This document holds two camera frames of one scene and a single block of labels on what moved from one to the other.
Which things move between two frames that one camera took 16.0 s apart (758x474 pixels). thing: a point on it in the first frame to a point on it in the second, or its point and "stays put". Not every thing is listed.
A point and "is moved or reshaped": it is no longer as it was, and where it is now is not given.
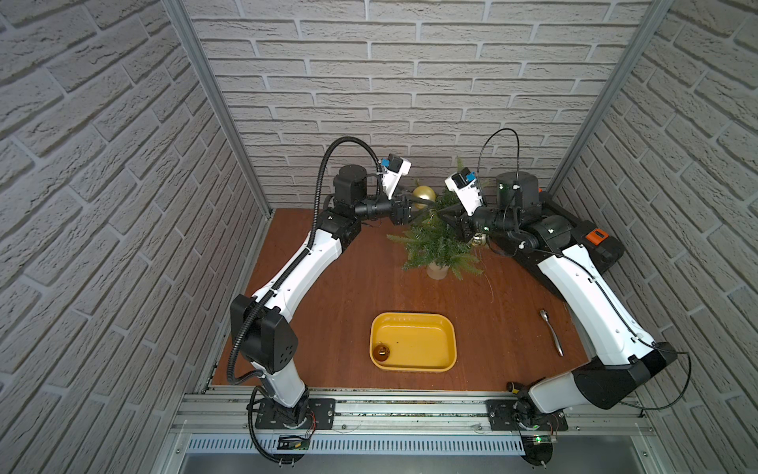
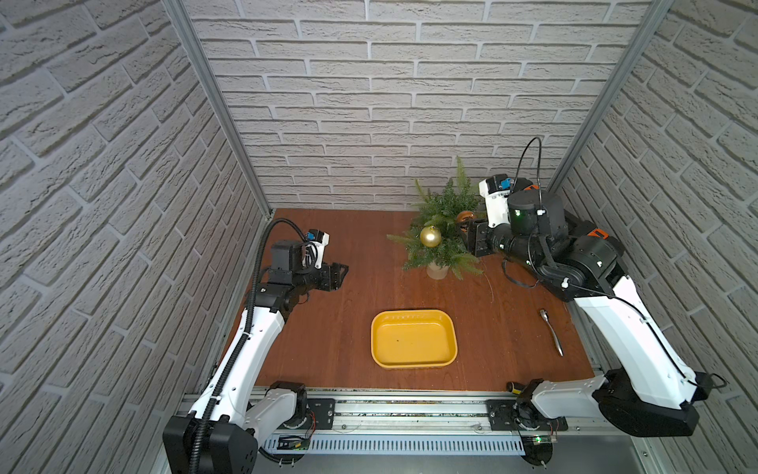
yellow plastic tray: x=418 y=342 stays put
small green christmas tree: x=434 y=244 stays put
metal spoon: x=545 y=315 stays put
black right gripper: x=461 y=224 to x=476 y=234
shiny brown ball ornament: x=381 y=353 is moved or reshaped
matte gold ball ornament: x=423 y=192 to x=430 y=236
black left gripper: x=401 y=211 to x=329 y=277
